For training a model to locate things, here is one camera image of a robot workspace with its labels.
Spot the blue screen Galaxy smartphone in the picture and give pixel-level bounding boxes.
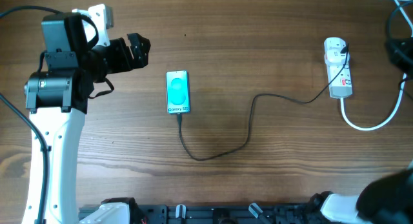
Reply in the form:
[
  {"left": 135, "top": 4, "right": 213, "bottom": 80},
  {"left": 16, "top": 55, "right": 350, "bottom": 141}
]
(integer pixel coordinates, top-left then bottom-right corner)
[{"left": 166, "top": 70, "right": 190, "bottom": 114}]

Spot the black USB charging cable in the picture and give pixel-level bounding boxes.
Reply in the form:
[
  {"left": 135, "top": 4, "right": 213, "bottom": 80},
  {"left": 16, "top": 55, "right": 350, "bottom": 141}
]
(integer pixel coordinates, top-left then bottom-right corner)
[{"left": 176, "top": 43, "right": 352, "bottom": 162}]

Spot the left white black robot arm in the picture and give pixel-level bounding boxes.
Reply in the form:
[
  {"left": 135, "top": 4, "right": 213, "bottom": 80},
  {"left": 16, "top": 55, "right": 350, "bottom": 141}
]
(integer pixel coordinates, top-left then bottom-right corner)
[{"left": 23, "top": 12, "right": 151, "bottom": 223}]

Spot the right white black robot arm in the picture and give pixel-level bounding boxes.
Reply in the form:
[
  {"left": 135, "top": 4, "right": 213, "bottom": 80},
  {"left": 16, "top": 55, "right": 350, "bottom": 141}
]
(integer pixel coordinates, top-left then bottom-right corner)
[{"left": 304, "top": 37, "right": 412, "bottom": 223}]

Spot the white USB charger plug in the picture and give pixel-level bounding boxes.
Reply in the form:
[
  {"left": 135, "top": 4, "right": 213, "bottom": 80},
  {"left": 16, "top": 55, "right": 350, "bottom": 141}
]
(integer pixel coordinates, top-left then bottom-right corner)
[{"left": 324, "top": 46, "right": 350, "bottom": 66}]

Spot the white power strip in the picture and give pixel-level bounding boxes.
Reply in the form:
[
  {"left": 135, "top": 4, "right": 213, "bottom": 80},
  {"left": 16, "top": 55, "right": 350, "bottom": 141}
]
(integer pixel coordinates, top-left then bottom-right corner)
[{"left": 324, "top": 37, "right": 352, "bottom": 99}]

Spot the left black camera cable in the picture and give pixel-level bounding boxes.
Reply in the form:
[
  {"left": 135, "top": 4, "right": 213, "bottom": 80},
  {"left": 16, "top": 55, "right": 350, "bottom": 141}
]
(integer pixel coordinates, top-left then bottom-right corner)
[{"left": 0, "top": 5, "right": 99, "bottom": 224}]

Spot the white power strip cord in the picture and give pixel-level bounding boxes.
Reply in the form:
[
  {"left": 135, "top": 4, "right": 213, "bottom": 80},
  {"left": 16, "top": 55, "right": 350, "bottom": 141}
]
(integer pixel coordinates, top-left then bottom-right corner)
[{"left": 339, "top": 0, "right": 413, "bottom": 132}]

